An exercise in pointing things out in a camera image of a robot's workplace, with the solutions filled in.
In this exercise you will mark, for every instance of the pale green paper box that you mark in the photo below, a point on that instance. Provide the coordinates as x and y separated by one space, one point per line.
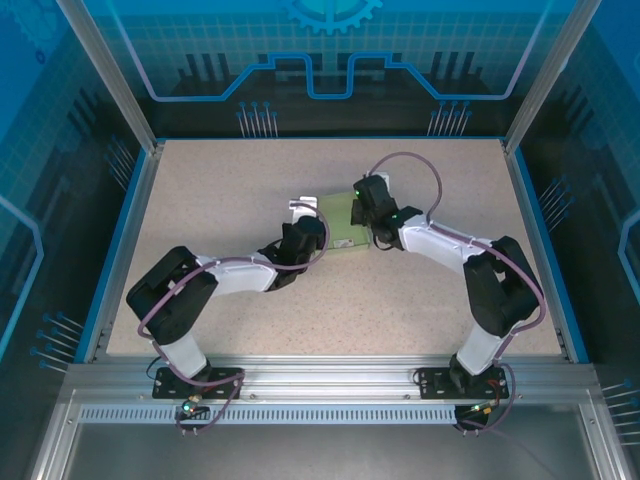
340 225

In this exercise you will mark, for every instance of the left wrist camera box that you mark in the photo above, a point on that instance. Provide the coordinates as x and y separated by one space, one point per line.
302 210

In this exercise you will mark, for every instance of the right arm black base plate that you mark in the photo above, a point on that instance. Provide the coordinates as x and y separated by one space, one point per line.
430 382

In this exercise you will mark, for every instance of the blue printed side wall panel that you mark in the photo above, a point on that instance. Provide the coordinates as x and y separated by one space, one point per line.
600 200
40 200

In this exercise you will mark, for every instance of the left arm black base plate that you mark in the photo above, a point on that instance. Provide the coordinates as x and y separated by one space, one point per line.
225 380

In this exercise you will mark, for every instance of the aluminium side rail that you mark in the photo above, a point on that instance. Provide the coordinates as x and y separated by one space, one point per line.
122 250
537 250

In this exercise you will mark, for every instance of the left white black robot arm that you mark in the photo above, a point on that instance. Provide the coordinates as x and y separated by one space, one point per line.
240 277

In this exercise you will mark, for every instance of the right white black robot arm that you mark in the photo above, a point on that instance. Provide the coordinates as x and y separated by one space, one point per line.
435 242

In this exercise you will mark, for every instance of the aluminium frame post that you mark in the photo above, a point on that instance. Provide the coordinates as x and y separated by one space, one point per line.
115 85
545 85

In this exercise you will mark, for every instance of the aluminium mounting rail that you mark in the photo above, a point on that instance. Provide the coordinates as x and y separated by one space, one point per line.
325 380

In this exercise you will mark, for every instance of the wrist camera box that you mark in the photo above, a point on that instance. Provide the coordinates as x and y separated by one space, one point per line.
382 176
302 210

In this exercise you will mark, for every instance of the blue printed back wall panel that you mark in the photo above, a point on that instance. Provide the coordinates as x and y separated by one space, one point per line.
325 50

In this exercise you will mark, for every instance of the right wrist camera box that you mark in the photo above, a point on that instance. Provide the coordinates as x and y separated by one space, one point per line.
382 176

